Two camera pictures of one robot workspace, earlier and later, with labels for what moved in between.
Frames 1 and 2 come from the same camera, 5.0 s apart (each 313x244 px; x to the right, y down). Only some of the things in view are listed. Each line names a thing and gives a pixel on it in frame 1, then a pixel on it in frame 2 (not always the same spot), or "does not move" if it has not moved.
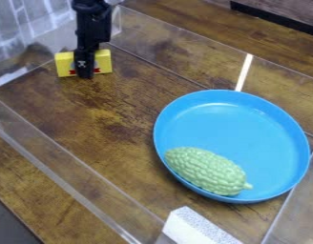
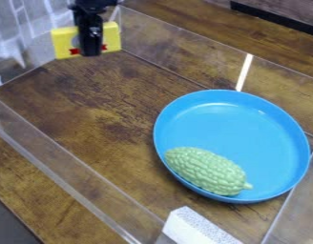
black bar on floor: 275,17 does not move
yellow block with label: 65,62 to 63,35
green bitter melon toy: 207,171 does not move
